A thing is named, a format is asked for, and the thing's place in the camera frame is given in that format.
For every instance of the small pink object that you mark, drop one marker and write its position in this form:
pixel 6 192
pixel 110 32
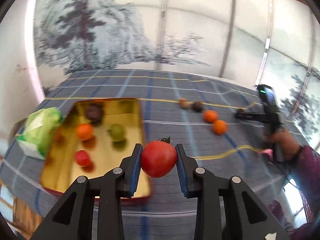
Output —
pixel 267 152

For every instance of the small red tomato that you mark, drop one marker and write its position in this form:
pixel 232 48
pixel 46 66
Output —
pixel 82 158

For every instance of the landscape painted wall panels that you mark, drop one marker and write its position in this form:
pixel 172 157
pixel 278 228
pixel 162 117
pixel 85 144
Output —
pixel 125 30

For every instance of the brown round stool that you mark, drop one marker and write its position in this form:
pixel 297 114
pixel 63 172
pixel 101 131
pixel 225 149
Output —
pixel 15 128

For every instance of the green round fruit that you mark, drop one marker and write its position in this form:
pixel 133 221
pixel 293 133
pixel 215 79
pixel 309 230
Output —
pixel 117 131

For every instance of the dark brown mangosteen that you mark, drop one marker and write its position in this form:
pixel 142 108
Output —
pixel 198 106
pixel 93 112

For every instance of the red and gold tin box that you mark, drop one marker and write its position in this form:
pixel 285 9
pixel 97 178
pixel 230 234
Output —
pixel 130 115

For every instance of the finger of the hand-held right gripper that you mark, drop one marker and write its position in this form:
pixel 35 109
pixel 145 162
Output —
pixel 247 116

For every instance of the person's right forearm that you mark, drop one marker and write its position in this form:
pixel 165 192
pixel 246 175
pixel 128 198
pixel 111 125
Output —
pixel 307 175

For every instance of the green tissue pack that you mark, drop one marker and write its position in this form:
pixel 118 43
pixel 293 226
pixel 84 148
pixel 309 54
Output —
pixel 40 130

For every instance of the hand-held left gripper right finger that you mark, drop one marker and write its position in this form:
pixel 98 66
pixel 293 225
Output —
pixel 181 170

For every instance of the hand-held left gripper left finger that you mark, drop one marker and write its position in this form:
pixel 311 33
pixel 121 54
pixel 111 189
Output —
pixel 136 165

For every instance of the small tan round fruit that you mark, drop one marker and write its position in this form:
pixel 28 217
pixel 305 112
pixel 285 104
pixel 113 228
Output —
pixel 183 100
pixel 185 105

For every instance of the person's right hand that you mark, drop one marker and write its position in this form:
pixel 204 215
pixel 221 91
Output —
pixel 282 141

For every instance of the grey plaid blanket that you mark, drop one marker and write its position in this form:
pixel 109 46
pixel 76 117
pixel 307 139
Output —
pixel 212 155

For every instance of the large red tomato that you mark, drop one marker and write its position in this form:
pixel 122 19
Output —
pixel 158 158

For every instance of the orange tangerine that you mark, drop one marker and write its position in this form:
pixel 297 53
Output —
pixel 85 131
pixel 220 127
pixel 210 116

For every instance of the wooden chair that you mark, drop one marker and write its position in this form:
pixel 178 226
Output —
pixel 22 215

